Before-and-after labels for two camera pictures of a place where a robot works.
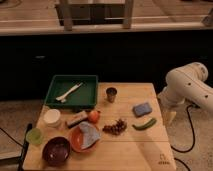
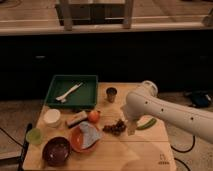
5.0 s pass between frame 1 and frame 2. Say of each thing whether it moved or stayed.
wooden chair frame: stayed
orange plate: stayed
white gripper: moved
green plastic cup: stayed
